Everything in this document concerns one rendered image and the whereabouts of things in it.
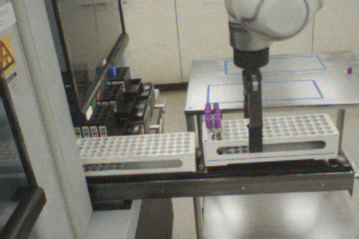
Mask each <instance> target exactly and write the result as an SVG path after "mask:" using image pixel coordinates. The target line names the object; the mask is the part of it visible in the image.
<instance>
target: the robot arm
mask: <svg viewBox="0 0 359 239"><path fill-rule="evenodd" d="M324 4H325V0H224V5H225V8H226V10H227V14H228V34H229V44H230V47H232V48H233V61H234V65H236V67H239V68H241V69H244V70H243V71H241V74H242V79H243V96H244V102H243V106H244V119H249V124H246V126H247V128H248V152H249V153H253V152H262V151H263V126H264V124H263V115H262V102H261V85H262V82H261V80H262V75H261V73H260V68H261V67H265V66H266V65H268V63H269V46H271V45H272V42H283V41H286V40H288V39H291V38H295V37H296V36H297V35H298V34H300V33H301V32H302V31H303V30H304V29H305V28H306V27H307V26H308V24H309V22H310V21H311V19H312V17H313V15H314V14H316V13H317V12H318V11H319V10H320V9H321V8H323V6H324Z"/></svg>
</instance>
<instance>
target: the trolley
mask: <svg viewBox="0 0 359 239"><path fill-rule="evenodd" d="M348 67H352V68H353V69H352V74H349V73H347V70H348ZM243 70H244V69H241V68H239V67H236V65H234V61H233V58H217V59H198V60H192V67H191V70H190V78H189V81H188V91H187V95H186V102H185V106H184V115H185V116H186V127H187V132H194V133H196V123H195V116H194V115H196V116H197V130H198V137H199V147H203V115H204V105H205V104H206V103H210V104H211V106H212V105H213V104H214V102H217V103H218V104H219V105H220V110H222V114H232V113H244V106H243V102H244V96H243V79H242V74H241V71H243ZM260 73H261V75H262V80H261V82H262V85H261V102H262V112H273V111H311V110H337V122H336V128H337V130H338V131H339V145H340V146H341V144H342V139H343V128H344V122H345V109H350V108H359V60H358V59H357V58H356V56H354V55H353V53H352V52H351V51H333V52H313V53H304V54H294V55H270V56H269V63H268V65H266V66H265V67H261V68H260ZM212 115H213V107H212ZM203 203H204V205H203V207H202V205H201V196H194V197H193V206H194V212H195V219H196V236H197V239H359V228H358V227H357V224H356V221H355V220H354V216H353V215H352V212H351V211H350V207H349V204H348V203H347V202H346V199H345V195H344V194H343V191H322V192H284V193H271V194H245V195H232V196H203Z"/></svg>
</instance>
